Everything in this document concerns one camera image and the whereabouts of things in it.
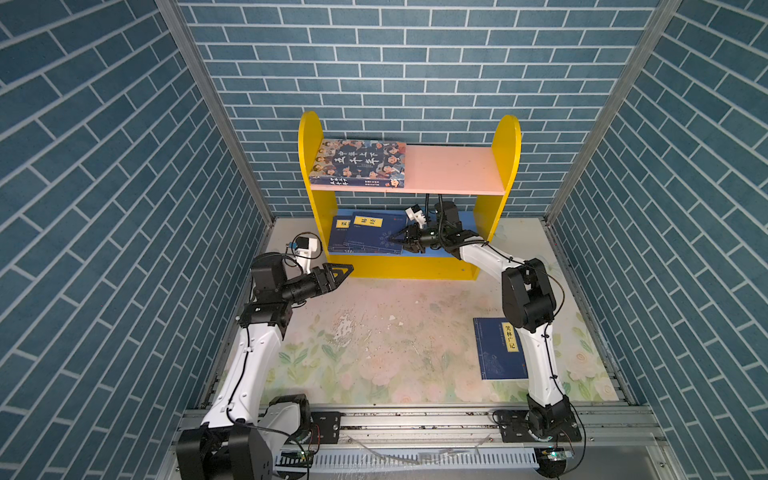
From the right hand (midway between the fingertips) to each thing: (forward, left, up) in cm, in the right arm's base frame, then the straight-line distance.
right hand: (390, 239), depth 91 cm
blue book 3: (-26, -34, -18) cm, 46 cm away
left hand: (-19, +9, +8) cm, 22 cm away
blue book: (+2, +17, -1) cm, 17 cm away
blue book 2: (+3, +7, -1) cm, 8 cm away
